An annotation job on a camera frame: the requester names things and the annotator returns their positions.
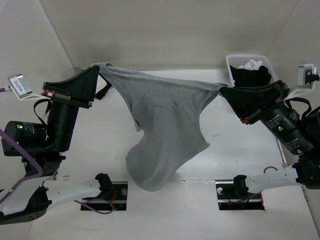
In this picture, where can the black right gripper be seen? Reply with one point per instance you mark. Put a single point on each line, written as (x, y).
(246, 99)

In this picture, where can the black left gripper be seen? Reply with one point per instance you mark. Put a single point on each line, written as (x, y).
(82, 85)

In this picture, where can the grey tank top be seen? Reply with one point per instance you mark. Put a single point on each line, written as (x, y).
(167, 111)

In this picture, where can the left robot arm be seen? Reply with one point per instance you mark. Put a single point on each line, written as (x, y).
(41, 147)

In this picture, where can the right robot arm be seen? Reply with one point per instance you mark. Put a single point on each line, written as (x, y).
(298, 133)

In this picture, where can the folded black tank top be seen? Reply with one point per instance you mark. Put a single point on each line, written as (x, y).
(102, 87)

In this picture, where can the black tank top in basket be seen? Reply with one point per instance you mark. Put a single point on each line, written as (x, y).
(250, 78)

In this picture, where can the white tank top in basket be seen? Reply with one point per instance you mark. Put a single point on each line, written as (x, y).
(253, 65)

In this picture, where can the white plastic laundry basket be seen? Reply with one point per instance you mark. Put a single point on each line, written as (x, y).
(239, 60)

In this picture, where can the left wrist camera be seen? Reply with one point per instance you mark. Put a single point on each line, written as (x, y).
(22, 90)

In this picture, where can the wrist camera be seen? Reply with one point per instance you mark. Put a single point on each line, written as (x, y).
(22, 90)
(307, 75)

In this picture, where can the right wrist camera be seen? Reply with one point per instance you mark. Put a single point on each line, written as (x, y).
(307, 75)

